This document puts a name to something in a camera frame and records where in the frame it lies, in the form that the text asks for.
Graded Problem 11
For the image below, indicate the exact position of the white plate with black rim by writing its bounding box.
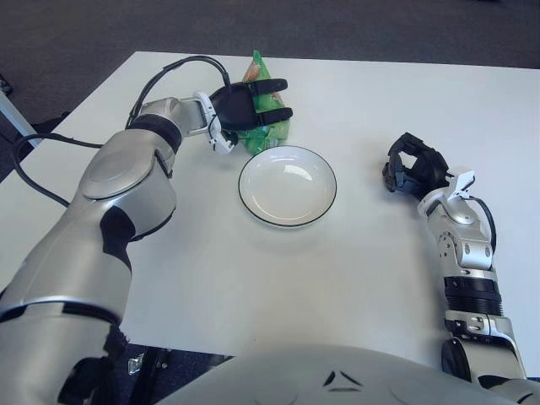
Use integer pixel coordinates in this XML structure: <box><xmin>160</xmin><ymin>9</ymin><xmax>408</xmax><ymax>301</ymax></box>
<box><xmin>237</xmin><ymin>144</ymin><xmax>338</xmax><ymax>230</ymax></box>

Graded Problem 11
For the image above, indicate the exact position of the grey robot torso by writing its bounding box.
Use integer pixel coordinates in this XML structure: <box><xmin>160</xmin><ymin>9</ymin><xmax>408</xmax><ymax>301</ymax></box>
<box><xmin>155</xmin><ymin>343</ymin><xmax>478</xmax><ymax>405</ymax></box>

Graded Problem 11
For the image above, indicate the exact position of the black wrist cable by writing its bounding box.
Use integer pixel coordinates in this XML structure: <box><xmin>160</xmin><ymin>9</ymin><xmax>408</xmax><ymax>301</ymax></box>
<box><xmin>125</xmin><ymin>56</ymin><xmax>232</xmax><ymax>127</ymax></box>
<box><xmin>470</xmin><ymin>196</ymin><xmax>498</xmax><ymax>254</ymax></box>

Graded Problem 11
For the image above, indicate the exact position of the green snack bag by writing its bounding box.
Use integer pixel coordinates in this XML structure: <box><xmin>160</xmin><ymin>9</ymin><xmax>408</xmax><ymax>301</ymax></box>
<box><xmin>235</xmin><ymin>49</ymin><xmax>292</xmax><ymax>155</ymax></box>

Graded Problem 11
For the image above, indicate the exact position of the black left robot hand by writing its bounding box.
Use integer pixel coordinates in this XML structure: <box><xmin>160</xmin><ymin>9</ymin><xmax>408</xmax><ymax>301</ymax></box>
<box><xmin>209</xmin><ymin>78</ymin><xmax>294</xmax><ymax>143</ymax></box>

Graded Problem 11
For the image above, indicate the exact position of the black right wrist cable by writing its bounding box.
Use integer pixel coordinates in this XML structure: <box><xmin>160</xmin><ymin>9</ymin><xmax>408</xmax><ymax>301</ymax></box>
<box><xmin>470</xmin><ymin>196</ymin><xmax>498</xmax><ymax>254</ymax></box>

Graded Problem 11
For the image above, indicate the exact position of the white table leg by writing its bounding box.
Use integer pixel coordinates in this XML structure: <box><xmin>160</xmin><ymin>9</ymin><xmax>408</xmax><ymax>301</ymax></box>
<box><xmin>0</xmin><ymin>90</ymin><xmax>41</xmax><ymax>149</ymax></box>

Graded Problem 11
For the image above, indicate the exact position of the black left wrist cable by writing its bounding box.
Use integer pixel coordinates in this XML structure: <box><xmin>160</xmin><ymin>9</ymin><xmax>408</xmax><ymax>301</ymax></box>
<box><xmin>125</xmin><ymin>56</ymin><xmax>232</xmax><ymax>127</ymax></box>

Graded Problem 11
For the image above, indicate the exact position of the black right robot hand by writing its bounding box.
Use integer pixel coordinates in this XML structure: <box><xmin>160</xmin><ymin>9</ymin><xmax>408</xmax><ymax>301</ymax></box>
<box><xmin>381</xmin><ymin>132</ymin><xmax>451</xmax><ymax>197</ymax></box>

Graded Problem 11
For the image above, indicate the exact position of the black left elbow cable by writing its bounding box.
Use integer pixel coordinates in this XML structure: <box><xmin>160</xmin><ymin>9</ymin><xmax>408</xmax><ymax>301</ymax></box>
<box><xmin>14</xmin><ymin>133</ymin><xmax>105</xmax><ymax>208</ymax></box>

